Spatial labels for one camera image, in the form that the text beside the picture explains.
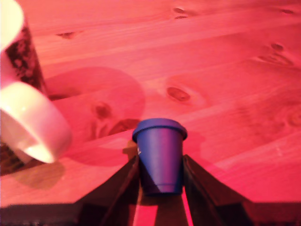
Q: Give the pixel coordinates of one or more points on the blue coffee capsule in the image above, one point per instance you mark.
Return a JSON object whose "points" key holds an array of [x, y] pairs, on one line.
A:
{"points": [[160, 155]]}

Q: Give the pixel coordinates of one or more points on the white floral patterned mug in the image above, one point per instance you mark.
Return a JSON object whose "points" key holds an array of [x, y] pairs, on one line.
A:
{"points": [[35, 122]]}

